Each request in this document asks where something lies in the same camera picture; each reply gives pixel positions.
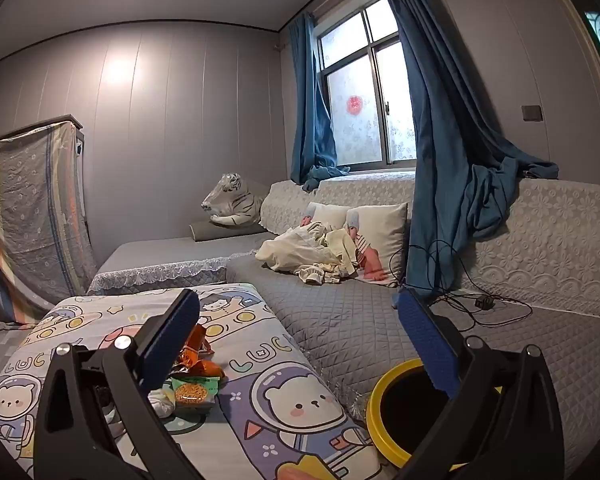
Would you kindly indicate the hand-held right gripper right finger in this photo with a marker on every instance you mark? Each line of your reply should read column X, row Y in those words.
column 425, row 345

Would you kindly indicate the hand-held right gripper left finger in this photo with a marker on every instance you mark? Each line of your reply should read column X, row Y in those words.
column 167, row 345

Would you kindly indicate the yellow rimmed trash bin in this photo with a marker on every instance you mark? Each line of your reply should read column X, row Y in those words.
column 380, row 400

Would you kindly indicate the crumpled silver wrapper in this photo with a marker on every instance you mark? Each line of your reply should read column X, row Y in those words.
column 180, row 370

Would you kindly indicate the green snack packet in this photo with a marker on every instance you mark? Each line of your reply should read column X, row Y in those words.
column 195, row 392

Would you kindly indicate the white tissue ball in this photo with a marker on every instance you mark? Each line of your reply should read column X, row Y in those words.
column 161, row 402

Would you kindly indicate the black power adapter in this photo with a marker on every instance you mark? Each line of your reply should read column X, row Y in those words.
column 484, row 303

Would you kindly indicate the grey quilted sofa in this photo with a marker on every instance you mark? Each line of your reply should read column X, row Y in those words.
column 340, row 310

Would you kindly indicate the cartoon printed blanket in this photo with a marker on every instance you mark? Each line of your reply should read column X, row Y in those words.
column 260, row 360

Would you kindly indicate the baby print pillow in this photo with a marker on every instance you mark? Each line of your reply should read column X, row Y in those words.
column 385, row 230
column 330, row 215

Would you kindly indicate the grey bolster pillow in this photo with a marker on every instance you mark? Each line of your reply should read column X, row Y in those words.
column 220, row 231

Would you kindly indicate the cream clothes pile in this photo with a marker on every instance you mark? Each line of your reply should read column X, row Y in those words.
column 300, row 252

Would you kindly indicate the white tiger plush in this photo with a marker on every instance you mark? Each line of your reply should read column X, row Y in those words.
column 235, row 200

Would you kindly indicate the long blue curtain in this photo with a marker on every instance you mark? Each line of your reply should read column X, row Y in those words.
column 440, row 160

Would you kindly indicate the striped grey cloth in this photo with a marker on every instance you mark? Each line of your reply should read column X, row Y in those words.
column 30, row 220

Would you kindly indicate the red window sticker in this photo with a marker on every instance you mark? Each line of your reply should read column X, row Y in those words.
column 355, row 105

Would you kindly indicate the short blue curtain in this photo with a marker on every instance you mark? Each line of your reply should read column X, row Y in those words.
column 310, row 110

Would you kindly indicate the frosted glass window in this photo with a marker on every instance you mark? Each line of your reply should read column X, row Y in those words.
column 360, row 75

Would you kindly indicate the grey wall switch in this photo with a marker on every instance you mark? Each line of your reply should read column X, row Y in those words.
column 532, row 112

